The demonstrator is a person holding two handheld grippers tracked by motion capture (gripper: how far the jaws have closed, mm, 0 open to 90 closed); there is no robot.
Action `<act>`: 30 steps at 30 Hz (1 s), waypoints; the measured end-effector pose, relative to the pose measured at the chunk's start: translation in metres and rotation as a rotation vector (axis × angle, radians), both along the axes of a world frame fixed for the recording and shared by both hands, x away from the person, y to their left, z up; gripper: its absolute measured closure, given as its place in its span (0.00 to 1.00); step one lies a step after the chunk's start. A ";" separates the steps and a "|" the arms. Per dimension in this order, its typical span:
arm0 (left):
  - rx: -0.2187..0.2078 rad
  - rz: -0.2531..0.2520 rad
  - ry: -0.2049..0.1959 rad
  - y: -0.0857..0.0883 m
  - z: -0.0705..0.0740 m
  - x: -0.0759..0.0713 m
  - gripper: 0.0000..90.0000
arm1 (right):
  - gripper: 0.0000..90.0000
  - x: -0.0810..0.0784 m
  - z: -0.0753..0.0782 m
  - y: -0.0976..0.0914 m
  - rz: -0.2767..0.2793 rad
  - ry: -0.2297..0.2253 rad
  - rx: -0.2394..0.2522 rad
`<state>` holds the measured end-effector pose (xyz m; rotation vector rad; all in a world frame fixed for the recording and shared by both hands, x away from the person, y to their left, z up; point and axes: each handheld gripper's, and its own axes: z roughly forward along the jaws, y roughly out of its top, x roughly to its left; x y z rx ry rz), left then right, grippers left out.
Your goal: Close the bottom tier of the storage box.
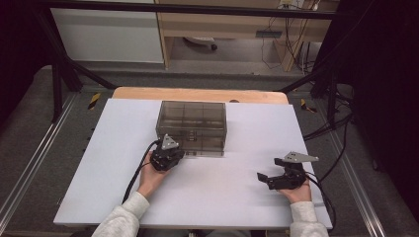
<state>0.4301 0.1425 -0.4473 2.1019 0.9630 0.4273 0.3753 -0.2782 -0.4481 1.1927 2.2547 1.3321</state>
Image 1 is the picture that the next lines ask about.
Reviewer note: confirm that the person's left hand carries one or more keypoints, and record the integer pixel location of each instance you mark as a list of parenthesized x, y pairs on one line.
[(150, 179)]

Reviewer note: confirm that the black metal stand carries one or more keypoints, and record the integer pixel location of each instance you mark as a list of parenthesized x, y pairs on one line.
[(56, 89), (331, 95)]

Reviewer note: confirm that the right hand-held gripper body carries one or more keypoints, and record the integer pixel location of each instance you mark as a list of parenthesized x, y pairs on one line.
[(291, 178)]

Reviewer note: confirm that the grey power strip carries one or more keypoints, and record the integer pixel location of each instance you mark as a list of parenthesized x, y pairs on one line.
[(268, 34)]

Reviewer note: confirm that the black horizontal frame bar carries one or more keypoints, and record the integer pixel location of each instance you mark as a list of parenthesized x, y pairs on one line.
[(164, 8)]

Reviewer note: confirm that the black curtain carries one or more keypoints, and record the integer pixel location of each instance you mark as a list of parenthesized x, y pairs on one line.
[(385, 82), (16, 49)]

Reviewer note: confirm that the smoky transparent drawer cabinet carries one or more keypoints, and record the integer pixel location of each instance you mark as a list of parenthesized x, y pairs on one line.
[(191, 118)]

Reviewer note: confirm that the white table cover board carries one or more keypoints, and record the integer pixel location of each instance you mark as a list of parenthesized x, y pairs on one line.
[(263, 131)]

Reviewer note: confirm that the yellow black floor tape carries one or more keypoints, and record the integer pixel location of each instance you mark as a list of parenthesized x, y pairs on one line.
[(308, 107), (94, 100)]

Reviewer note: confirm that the light wooden desk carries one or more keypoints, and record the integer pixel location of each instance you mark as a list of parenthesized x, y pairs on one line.
[(214, 31)]

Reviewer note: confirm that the wooden table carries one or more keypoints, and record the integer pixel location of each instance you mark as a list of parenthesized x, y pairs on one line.
[(197, 94)]

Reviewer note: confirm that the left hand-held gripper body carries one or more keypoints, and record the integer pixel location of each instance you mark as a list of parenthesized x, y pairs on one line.
[(166, 159)]

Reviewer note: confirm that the office chair base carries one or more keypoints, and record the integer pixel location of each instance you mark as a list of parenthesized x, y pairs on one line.
[(199, 40)]

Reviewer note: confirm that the person's right hand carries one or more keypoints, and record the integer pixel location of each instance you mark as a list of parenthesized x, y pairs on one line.
[(299, 195)]

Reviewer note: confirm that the aluminium floor rail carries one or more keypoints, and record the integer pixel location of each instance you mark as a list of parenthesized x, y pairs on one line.
[(36, 158), (357, 184)]

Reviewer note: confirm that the white cabinet panel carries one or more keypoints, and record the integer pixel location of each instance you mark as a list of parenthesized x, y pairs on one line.
[(105, 36)]

